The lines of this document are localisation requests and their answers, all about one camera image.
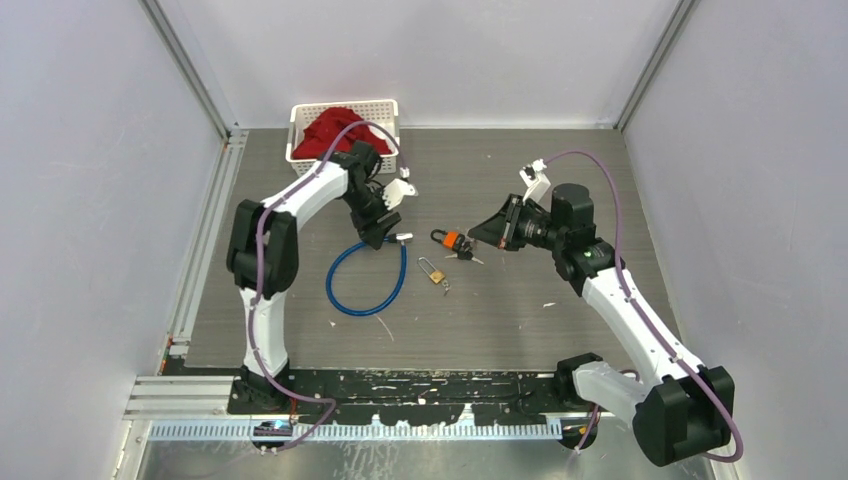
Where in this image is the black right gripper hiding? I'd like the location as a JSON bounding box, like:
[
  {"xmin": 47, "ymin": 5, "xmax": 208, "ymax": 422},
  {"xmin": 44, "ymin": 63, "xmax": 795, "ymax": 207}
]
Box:
[{"xmin": 469, "ymin": 194, "xmax": 566, "ymax": 252}]

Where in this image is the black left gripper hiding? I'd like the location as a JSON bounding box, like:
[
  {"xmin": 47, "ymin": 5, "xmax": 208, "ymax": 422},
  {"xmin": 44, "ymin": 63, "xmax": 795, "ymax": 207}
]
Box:
[{"xmin": 341, "ymin": 185, "xmax": 401, "ymax": 249}]

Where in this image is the black headed key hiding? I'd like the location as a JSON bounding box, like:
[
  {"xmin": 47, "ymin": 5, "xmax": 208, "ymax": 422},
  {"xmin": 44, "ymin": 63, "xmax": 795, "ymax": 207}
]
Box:
[{"xmin": 445, "ymin": 239, "xmax": 484, "ymax": 265}]

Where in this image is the blue cable lock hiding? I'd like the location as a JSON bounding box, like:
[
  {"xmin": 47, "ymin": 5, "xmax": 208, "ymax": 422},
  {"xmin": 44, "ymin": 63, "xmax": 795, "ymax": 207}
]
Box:
[{"xmin": 324, "ymin": 231, "xmax": 415, "ymax": 317}]

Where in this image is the brass padlock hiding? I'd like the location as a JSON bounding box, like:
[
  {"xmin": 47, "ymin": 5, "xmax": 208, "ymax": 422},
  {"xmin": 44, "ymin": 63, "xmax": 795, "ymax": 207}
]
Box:
[{"xmin": 416, "ymin": 257, "xmax": 446, "ymax": 284}]

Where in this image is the orange black padlock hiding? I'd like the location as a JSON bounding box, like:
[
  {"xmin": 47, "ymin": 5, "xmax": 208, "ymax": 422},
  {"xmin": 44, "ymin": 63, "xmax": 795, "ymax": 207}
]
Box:
[{"xmin": 430, "ymin": 229, "xmax": 466, "ymax": 252}]

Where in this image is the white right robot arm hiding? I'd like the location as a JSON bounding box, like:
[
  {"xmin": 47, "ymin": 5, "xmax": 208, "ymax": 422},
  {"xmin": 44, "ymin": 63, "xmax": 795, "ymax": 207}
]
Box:
[{"xmin": 469, "ymin": 183, "xmax": 735, "ymax": 467}]

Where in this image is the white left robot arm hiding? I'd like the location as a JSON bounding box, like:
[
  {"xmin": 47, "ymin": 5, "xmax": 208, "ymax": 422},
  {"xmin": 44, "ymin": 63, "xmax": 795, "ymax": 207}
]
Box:
[{"xmin": 226, "ymin": 141, "xmax": 401, "ymax": 413}]

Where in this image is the red cloth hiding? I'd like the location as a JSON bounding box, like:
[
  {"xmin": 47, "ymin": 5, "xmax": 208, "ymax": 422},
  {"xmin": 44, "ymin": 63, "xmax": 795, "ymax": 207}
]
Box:
[{"xmin": 291, "ymin": 107, "xmax": 392, "ymax": 160}]

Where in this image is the white perforated plastic basket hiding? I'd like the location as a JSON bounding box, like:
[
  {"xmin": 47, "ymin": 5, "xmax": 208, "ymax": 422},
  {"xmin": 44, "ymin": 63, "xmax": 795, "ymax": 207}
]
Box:
[{"xmin": 285, "ymin": 99, "xmax": 400, "ymax": 176}]

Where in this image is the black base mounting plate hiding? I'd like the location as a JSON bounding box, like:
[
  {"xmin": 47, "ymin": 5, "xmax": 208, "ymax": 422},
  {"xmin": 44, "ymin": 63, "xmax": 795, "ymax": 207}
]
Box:
[{"xmin": 227, "ymin": 369, "xmax": 592, "ymax": 427}]

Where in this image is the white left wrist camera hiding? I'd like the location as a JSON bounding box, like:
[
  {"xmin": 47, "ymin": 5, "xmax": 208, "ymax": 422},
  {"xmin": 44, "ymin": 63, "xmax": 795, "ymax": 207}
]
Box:
[{"xmin": 381, "ymin": 167, "xmax": 419, "ymax": 210}]

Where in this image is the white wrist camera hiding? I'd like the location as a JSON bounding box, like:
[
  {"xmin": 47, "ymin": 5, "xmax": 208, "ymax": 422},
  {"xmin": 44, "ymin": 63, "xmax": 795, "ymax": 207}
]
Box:
[
  {"xmin": 519, "ymin": 159, "xmax": 551, "ymax": 203},
  {"xmin": 381, "ymin": 167, "xmax": 419, "ymax": 210}
]

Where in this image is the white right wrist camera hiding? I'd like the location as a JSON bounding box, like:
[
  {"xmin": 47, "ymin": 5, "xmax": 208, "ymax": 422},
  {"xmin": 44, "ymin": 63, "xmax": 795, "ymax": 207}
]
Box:
[{"xmin": 519, "ymin": 159, "xmax": 551, "ymax": 203}]

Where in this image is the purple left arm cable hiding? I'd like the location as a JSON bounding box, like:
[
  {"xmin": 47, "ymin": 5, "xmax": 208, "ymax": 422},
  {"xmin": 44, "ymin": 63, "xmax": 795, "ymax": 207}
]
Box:
[{"xmin": 246, "ymin": 120, "xmax": 412, "ymax": 452}]

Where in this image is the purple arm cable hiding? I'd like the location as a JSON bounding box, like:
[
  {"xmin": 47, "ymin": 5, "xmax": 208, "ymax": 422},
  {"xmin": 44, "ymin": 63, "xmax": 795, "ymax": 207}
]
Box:
[
  {"xmin": 246, "ymin": 120, "xmax": 412, "ymax": 452},
  {"xmin": 536, "ymin": 149, "xmax": 745, "ymax": 464}
]

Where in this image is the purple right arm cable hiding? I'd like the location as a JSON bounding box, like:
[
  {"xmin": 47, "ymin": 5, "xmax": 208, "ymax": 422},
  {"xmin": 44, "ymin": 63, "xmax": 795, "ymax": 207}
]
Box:
[{"xmin": 536, "ymin": 149, "xmax": 745, "ymax": 464}]

